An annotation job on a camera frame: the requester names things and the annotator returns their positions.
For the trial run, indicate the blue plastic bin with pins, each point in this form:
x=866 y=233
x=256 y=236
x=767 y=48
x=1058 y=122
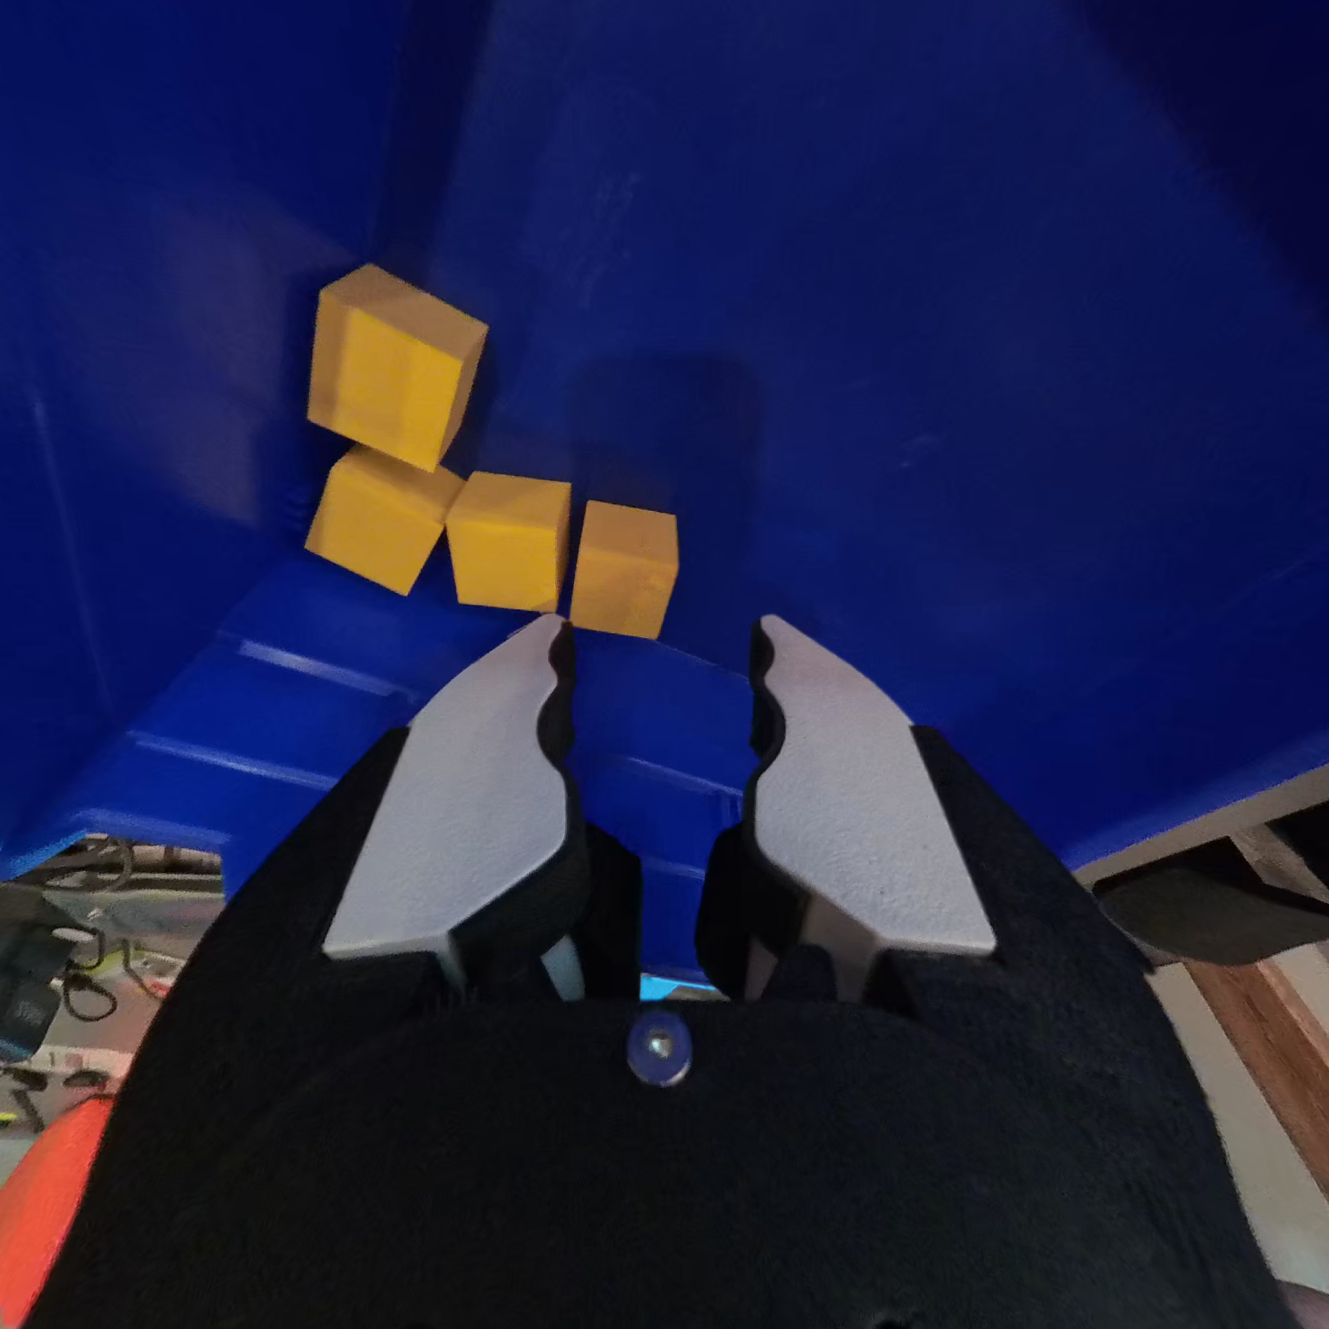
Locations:
x=934 y=363

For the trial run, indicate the orange plastic box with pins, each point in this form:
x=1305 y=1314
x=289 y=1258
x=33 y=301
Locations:
x=42 y=1215

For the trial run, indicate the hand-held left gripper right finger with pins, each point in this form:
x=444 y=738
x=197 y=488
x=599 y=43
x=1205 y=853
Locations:
x=873 y=820

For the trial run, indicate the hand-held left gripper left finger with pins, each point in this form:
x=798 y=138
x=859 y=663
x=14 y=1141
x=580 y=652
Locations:
x=458 y=820

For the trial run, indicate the black battery charger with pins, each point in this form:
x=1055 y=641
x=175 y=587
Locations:
x=26 y=997

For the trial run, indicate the yellow wooden cube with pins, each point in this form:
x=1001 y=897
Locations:
x=374 y=524
x=624 y=572
x=509 y=545
x=395 y=374

